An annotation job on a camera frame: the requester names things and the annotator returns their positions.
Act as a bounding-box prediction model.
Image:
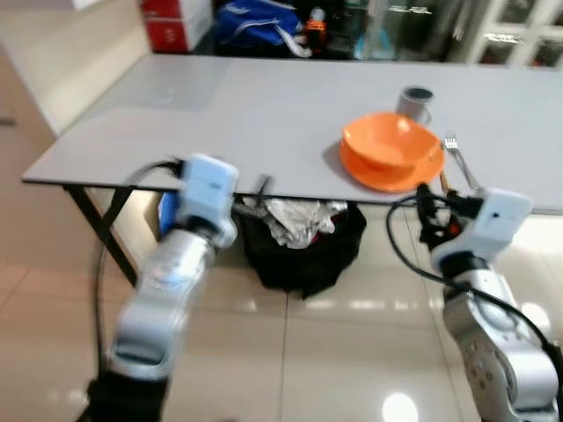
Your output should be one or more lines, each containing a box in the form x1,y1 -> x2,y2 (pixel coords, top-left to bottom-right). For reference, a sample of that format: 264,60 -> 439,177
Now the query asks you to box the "orange plastic plate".
338,132 -> 447,194

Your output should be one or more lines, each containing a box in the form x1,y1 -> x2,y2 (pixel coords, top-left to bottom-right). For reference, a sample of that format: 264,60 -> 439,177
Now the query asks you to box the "silver metal fork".
443,135 -> 482,192

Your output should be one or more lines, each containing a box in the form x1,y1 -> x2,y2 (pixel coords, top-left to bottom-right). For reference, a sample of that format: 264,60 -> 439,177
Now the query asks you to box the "white crumpled paper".
262,199 -> 350,249

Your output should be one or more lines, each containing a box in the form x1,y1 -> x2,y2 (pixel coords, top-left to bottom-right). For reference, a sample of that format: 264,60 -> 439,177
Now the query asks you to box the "orange plastic bowl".
341,112 -> 442,174

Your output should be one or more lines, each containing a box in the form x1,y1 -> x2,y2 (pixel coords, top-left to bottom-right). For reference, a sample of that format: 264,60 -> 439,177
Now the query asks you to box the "black bin bag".
239,200 -> 369,301

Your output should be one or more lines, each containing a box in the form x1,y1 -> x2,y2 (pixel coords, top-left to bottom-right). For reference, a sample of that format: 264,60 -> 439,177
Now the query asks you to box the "blue object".
157,192 -> 183,240

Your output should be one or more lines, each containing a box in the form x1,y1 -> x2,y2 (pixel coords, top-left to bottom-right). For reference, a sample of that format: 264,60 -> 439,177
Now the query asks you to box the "grey cup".
397,85 -> 435,125

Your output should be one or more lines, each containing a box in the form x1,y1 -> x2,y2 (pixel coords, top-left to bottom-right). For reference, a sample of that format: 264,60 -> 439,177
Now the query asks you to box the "black table leg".
63,185 -> 140,287

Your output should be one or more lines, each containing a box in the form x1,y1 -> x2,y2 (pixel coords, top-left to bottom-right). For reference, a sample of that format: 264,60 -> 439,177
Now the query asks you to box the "orange and black object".
303,9 -> 329,51

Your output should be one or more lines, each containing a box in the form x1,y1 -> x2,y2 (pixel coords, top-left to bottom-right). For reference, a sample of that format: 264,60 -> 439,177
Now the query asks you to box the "blue fabric bag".
215,0 -> 311,58

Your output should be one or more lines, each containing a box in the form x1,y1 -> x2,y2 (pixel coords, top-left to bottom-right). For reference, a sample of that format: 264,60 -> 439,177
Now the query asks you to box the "white glass door cabinet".
471,0 -> 563,69

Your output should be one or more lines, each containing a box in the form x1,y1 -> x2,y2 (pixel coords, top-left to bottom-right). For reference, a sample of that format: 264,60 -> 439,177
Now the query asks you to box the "red cardboard box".
139,0 -> 216,55

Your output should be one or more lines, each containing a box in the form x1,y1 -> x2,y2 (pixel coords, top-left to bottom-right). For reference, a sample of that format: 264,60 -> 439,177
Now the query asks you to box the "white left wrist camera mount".
179,155 -> 240,249

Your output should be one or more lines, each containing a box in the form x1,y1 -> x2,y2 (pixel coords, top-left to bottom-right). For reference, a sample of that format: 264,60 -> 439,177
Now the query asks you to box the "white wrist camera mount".
179,155 -> 240,249
431,186 -> 535,275

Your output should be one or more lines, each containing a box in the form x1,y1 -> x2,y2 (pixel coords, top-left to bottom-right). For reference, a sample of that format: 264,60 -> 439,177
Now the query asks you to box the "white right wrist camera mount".
431,186 -> 535,275

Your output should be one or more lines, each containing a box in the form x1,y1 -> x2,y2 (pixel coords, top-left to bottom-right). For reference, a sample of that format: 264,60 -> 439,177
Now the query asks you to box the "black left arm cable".
92,158 -> 187,379

